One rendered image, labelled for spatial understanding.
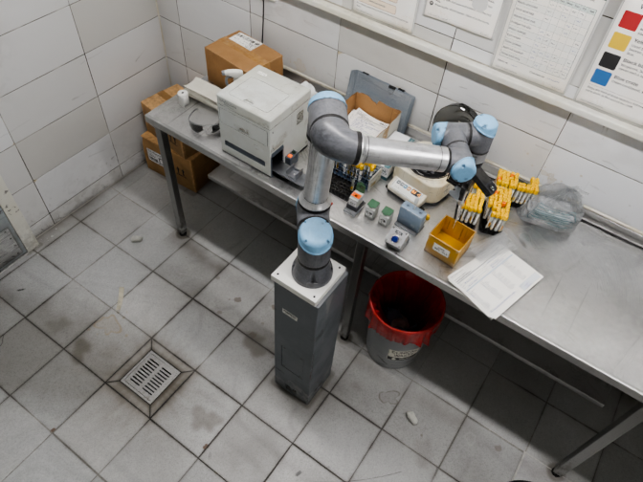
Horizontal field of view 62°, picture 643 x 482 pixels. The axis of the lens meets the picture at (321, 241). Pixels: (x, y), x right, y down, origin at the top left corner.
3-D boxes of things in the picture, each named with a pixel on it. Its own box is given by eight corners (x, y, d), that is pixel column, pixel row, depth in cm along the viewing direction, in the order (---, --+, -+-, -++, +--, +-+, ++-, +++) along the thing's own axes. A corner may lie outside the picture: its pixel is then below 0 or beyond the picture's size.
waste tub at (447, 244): (422, 250, 206) (428, 233, 198) (440, 230, 213) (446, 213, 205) (452, 268, 201) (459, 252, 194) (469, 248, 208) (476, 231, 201)
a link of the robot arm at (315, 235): (297, 269, 181) (299, 243, 171) (296, 238, 190) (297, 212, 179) (332, 268, 182) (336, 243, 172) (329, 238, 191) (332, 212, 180)
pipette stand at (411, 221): (393, 224, 214) (398, 208, 206) (404, 214, 217) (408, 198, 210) (414, 237, 210) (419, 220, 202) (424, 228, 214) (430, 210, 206)
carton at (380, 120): (319, 146, 240) (321, 120, 229) (352, 116, 256) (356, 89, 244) (365, 170, 232) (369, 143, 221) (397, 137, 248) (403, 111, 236)
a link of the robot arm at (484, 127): (470, 111, 163) (497, 112, 164) (460, 139, 172) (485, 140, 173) (476, 127, 158) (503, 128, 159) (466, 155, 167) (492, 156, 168)
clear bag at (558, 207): (514, 220, 219) (530, 188, 205) (518, 192, 230) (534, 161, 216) (577, 238, 215) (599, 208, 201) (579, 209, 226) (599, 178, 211)
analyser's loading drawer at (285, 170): (266, 169, 226) (265, 160, 222) (276, 161, 230) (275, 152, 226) (304, 190, 220) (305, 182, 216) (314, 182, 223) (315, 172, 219)
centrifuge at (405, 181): (378, 186, 227) (383, 164, 217) (420, 155, 241) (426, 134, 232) (423, 217, 217) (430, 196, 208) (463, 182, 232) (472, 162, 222)
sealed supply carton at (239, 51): (207, 79, 267) (203, 46, 253) (240, 61, 279) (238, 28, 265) (250, 107, 255) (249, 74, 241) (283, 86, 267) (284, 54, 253)
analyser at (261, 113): (220, 150, 235) (214, 93, 212) (259, 120, 250) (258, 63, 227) (276, 181, 225) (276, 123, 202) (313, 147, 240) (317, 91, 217)
